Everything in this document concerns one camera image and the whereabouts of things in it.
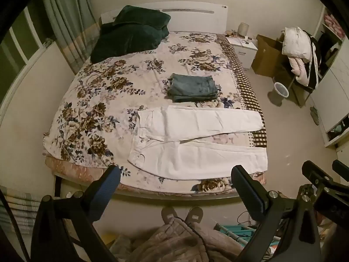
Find cardboard box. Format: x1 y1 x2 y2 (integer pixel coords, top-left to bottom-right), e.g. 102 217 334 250
251 34 285 77

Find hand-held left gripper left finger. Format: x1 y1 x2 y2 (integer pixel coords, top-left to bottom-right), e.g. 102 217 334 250
31 165 122 262

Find dark chair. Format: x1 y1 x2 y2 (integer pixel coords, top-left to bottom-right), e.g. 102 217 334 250
273 33 314 107

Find striped plaid cloth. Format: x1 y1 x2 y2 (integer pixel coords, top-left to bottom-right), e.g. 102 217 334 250
0 186 42 235

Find person's quilted brown clothing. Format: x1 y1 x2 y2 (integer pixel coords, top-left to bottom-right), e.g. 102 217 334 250
109 220 246 262

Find person's grey slipper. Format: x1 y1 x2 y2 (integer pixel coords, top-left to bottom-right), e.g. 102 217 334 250
185 206 204 224
161 206 178 224

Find window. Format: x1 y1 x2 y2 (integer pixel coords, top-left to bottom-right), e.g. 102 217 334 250
0 5 46 73

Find white headboard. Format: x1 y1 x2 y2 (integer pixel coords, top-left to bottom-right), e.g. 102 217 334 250
100 1 228 32

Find pink garment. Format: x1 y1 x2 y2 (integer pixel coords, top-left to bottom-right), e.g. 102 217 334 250
289 57 310 86

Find black and white garment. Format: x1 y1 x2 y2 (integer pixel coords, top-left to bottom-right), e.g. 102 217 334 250
303 30 324 90

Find green curtain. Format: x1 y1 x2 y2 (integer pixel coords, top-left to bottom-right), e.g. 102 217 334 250
41 0 102 75

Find white pants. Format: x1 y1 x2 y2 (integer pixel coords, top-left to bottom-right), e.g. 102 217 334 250
128 105 269 181

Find brown checked bed cloth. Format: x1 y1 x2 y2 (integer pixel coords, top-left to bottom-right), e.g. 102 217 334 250
221 35 267 148

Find folded blue jeans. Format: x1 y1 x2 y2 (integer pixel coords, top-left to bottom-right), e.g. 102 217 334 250
167 73 220 103

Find white padded jacket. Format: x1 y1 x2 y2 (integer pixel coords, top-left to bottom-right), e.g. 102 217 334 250
282 27 313 59

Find bed with floral sheet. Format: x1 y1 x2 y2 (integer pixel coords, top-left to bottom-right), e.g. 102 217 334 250
43 31 269 197

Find dark green blanket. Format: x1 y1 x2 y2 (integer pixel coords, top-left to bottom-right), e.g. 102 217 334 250
90 5 172 64

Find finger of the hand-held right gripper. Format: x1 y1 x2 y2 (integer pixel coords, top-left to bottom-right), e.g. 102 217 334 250
301 160 335 190
332 159 349 183

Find white wardrobe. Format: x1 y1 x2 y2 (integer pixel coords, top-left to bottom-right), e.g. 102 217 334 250
309 5 349 149

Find white nightstand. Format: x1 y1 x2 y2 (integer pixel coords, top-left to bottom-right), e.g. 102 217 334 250
226 35 258 71

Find green slippers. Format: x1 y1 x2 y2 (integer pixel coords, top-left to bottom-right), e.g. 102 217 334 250
309 106 320 126

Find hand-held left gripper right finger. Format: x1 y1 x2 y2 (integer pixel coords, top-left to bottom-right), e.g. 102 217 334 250
231 165 322 262

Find teal rack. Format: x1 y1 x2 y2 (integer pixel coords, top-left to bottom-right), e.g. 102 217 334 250
214 222 281 249

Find small waste bin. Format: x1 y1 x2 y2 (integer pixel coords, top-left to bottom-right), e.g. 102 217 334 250
273 82 289 98

